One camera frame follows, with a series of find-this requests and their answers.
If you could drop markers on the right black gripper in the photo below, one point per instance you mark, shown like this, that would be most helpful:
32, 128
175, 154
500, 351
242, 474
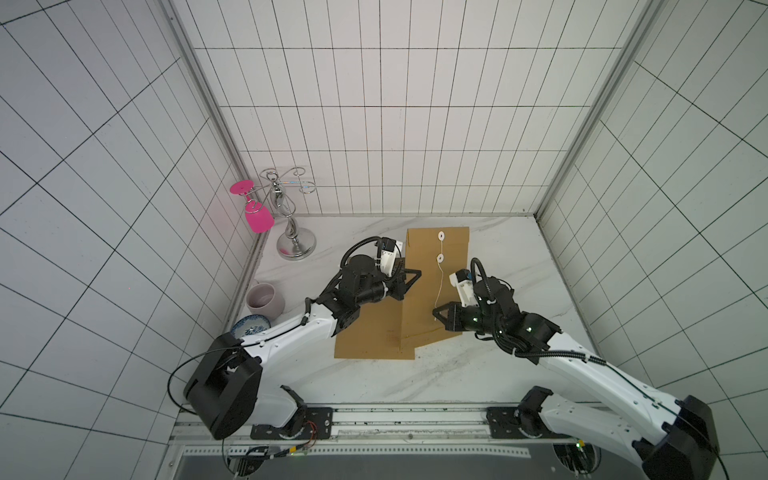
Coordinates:
456, 315

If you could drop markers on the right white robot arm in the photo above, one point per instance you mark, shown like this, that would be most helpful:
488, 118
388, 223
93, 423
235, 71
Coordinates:
667, 437

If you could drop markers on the blue patterned ceramic bowl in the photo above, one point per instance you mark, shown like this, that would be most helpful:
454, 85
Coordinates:
250, 325

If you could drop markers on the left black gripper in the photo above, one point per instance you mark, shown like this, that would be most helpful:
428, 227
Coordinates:
399, 281

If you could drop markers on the pale purple ceramic cup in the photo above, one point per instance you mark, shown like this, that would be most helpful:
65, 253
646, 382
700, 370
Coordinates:
263, 299

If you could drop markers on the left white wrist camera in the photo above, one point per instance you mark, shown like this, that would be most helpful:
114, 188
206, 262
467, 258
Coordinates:
388, 251

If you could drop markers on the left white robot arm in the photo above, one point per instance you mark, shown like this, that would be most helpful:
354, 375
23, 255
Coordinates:
223, 390

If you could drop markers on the silver metal glass rack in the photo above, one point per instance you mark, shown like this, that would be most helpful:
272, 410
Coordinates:
295, 243

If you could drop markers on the pink plastic wine glass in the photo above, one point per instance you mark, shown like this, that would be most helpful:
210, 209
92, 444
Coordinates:
257, 215

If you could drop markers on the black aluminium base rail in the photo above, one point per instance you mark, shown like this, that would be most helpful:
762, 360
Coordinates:
450, 429

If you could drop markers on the kraft file bag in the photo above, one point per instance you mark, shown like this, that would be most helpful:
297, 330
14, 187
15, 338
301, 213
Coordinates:
438, 253
374, 335

